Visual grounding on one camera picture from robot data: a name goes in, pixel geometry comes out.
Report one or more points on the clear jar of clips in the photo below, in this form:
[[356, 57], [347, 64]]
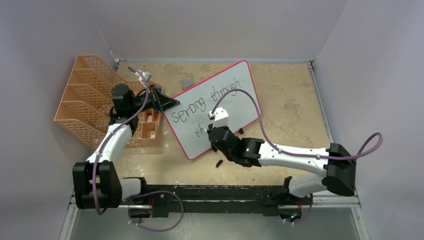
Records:
[[187, 82]]

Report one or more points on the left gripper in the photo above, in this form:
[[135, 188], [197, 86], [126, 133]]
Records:
[[160, 103]]

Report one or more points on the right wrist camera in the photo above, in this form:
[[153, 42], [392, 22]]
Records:
[[220, 117]]

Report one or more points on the black marker cap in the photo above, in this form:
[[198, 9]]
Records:
[[219, 163]]

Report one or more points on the orange plastic file organizer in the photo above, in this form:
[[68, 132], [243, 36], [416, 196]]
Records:
[[87, 99]]

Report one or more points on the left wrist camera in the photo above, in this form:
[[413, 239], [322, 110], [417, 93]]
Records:
[[145, 77]]

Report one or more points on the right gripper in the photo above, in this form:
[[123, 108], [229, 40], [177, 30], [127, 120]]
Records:
[[210, 128]]

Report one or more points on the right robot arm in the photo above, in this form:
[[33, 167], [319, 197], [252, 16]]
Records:
[[328, 168]]

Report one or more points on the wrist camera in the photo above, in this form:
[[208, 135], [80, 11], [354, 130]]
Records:
[[220, 117], [145, 77]]

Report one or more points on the red-framed whiteboard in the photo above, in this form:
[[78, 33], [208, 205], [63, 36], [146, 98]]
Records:
[[188, 120]]

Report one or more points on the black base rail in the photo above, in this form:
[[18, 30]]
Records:
[[267, 200]]

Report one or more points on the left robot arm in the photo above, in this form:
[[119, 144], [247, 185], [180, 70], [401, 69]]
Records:
[[96, 182]]

